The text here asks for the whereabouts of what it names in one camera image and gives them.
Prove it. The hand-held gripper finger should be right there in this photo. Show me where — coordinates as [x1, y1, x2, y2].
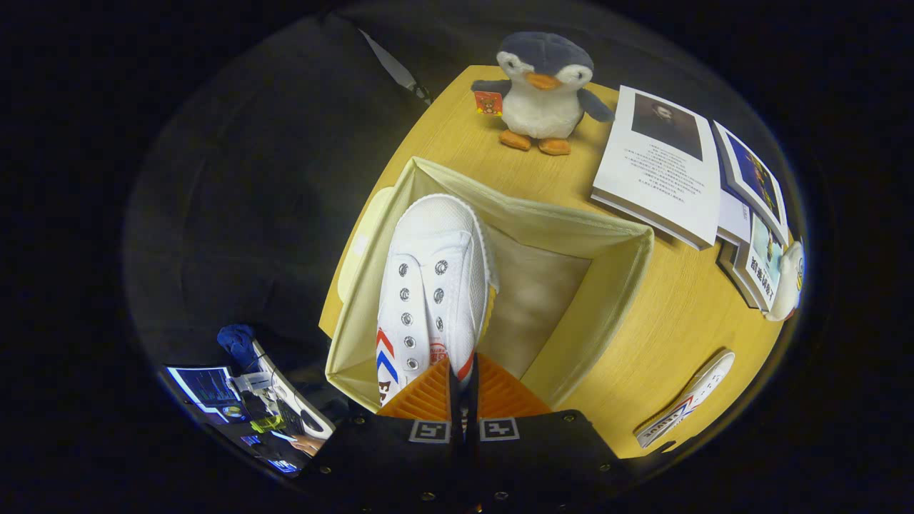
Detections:
[466, 352, 633, 504]
[296, 355, 465, 504]

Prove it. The white canvas shoe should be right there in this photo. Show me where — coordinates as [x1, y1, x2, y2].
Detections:
[634, 351, 736, 449]
[375, 194, 501, 408]

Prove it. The beige fabric storage box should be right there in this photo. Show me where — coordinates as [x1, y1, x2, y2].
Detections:
[325, 157, 654, 411]

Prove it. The white computer desk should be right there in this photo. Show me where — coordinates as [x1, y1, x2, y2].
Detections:
[246, 341, 336, 440]

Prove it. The blue cloth bundle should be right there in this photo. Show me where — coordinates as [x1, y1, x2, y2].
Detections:
[218, 323, 258, 372]

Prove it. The computer monitor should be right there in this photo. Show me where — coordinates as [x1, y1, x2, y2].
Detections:
[163, 366, 247, 425]

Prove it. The white portrait cover book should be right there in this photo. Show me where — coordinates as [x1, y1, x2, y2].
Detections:
[591, 86, 722, 251]

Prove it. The grey penguin plush toy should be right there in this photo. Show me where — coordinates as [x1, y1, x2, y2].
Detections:
[471, 31, 616, 156]

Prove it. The plain white book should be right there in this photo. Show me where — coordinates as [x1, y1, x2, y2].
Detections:
[716, 189, 750, 247]

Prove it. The light blue cover book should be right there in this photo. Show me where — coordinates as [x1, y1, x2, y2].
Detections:
[735, 214, 786, 312]

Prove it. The white duck plush toy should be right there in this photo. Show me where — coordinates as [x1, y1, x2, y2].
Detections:
[763, 241, 806, 322]

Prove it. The blue picture cover book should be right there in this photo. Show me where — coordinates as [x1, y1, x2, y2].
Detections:
[713, 120, 790, 247]

